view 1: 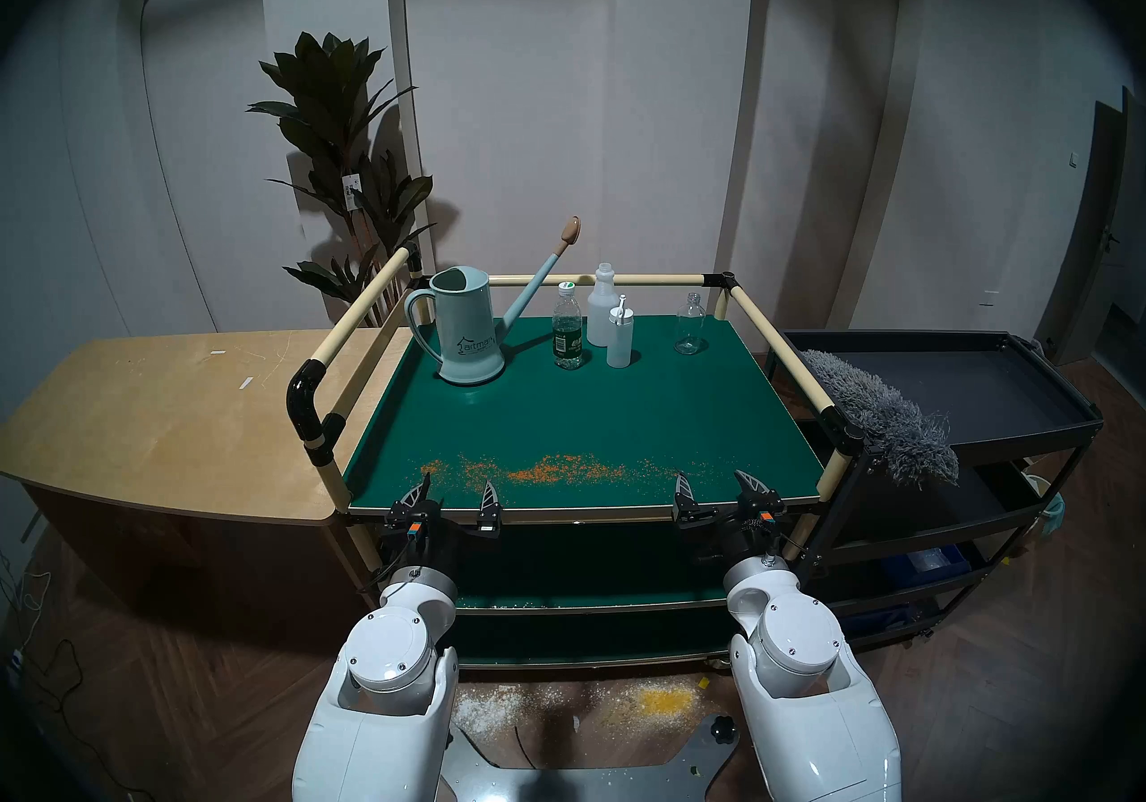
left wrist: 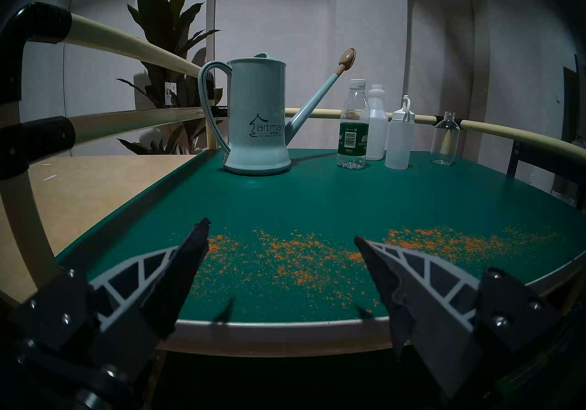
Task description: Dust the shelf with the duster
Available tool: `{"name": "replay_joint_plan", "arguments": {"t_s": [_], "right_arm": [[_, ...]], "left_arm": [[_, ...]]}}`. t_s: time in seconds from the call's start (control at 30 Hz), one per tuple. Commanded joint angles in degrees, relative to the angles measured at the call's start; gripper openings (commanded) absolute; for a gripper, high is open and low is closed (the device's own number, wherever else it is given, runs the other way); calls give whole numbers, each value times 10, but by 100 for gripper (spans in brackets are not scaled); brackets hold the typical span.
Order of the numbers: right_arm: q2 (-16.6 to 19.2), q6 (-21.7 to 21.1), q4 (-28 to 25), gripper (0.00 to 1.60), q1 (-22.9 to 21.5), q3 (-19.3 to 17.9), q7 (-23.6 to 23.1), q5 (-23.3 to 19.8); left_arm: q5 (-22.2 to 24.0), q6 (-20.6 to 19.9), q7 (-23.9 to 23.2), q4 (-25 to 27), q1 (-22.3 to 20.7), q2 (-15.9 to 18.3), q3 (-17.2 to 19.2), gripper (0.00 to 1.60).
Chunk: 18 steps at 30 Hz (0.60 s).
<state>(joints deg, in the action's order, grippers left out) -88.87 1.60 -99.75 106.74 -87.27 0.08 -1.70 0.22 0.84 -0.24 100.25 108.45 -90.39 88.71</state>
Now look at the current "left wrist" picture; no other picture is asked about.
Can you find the grey lattice left gripper right finger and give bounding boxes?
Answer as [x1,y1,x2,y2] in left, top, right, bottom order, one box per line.
[355,236,561,400]

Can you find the dark door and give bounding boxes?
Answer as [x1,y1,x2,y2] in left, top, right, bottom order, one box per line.
[562,54,586,144]

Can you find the light wooden table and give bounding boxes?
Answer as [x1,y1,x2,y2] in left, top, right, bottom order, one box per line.
[0,154,197,304]

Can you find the green shelf cart beige rails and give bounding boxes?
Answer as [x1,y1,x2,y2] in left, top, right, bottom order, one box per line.
[0,2,586,359]

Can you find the teal watering can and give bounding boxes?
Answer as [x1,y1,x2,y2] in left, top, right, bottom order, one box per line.
[198,48,357,175]

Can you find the clear water bottle green label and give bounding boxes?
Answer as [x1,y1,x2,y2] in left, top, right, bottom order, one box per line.
[337,79,370,170]

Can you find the dark green leafy plant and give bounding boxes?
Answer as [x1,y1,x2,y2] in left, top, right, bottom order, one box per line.
[115,0,225,156]

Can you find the small clear glass bottle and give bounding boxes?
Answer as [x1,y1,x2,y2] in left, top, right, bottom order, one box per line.
[430,111,461,167]

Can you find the translucent squeeze bottle with cap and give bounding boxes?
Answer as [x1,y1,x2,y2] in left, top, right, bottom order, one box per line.
[385,95,416,171]

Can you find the orange dust powder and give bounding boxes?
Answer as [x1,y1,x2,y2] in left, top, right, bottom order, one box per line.
[192,226,559,309]

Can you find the grey lattice left gripper left finger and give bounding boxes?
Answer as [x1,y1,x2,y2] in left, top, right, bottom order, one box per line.
[11,218,211,382]

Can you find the white opaque plastic bottle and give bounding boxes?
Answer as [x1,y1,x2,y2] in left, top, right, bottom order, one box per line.
[366,84,389,161]

